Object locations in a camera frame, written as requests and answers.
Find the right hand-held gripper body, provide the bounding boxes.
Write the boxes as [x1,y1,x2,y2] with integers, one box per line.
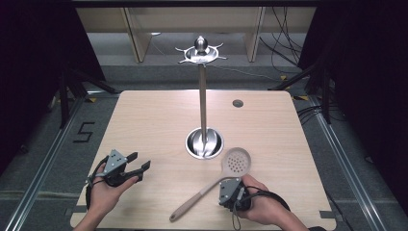
[218,177,255,214]

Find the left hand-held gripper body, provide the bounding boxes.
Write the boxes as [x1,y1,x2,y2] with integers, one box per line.
[94,148,140,188]

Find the beige slotted spoon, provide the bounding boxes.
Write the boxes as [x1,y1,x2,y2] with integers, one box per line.
[168,146,253,223]

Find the person's left hand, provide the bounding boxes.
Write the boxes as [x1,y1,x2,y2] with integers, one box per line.
[86,163,140,219]

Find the person's right hand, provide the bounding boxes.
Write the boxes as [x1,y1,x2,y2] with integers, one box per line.
[236,174,292,226]

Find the black metal stand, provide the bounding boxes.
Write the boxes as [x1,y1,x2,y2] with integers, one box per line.
[58,66,120,130]
[268,59,332,125]

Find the stainless steel utensil rack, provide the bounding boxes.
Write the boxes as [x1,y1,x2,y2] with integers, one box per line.
[174,35,228,161]

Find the wooden shelf unit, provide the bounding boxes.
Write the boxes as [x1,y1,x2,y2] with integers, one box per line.
[76,7,318,64]

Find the dark curtain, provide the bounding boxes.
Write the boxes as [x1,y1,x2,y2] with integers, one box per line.
[297,0,408,206]
[0,0,107,176]

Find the grey cord loop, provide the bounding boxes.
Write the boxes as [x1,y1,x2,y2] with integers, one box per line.
[231,187,246,231]

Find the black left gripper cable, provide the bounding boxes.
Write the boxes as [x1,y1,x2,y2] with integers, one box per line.
[85,155,111,211]

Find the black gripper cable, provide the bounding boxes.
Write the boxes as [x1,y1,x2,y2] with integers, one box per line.
[240,185,292,213]
[85,155,111,211]

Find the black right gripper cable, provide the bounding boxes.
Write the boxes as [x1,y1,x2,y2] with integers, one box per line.
[240,185,292,213]

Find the metal floor rail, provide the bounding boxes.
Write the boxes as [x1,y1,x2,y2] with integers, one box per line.
[308,95,388,231]
[3,95,88,231]

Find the black floor cables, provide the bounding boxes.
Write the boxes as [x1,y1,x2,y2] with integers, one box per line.
[296,104,345,127]

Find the white floor cable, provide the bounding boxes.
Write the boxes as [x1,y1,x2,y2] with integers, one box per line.
[210,64,281,83]

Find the black cables bundle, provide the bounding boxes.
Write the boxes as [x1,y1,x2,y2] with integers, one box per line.
[259,7,305,75]

